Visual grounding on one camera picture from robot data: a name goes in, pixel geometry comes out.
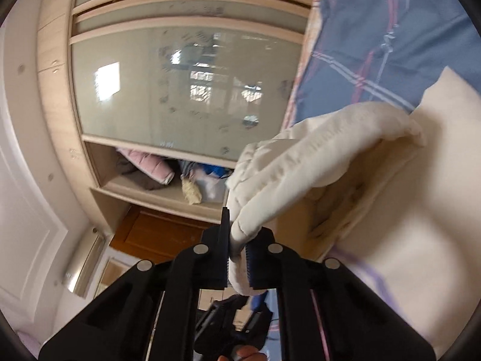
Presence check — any pink and white jacket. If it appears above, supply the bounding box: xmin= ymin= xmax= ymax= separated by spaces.
xmin=228 ymin=69 xmax=480 ymax=357

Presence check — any person's left hand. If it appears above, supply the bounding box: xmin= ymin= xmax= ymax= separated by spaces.
xmin=218 ymin=345 xmax=268 ymax=361

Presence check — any brown wooden room door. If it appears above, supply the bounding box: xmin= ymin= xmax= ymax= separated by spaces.
xmin=109 ymin=205 xmax=214 ymax=263

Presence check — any yellow knitted garment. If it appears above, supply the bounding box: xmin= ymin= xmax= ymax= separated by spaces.
xmin=181 ymin=178 xmax=202 ymax=205

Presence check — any clear plastic storage box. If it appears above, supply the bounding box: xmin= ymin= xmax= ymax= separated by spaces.
xmin=194 ymin=169 xmax=226 ymax=203

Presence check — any hanging pink puffer coat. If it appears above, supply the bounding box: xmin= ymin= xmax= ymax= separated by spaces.
xmin=117 ymin=147 xmax=174 ymax=186

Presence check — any hanging dark coat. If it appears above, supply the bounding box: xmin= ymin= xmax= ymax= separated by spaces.
xmin=115 ymin=153 xmax=162 ymax=191

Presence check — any blue garment in wardrobe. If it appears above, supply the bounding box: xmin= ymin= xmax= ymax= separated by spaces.
xmin=202 ymin=164 xmax=232 ymax=178

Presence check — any left frosted sliding door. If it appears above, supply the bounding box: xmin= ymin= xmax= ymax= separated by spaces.
xmin=70 ymin=17 xmax=303 ymax=161

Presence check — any blue plaid blanket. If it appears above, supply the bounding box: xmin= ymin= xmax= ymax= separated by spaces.
xmin=283 ymin=0 xmax=480 ymax=127

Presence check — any wall air conditioner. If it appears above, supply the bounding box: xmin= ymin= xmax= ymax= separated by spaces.
xmin=62 ymin=227 xmax=106 ymax=298

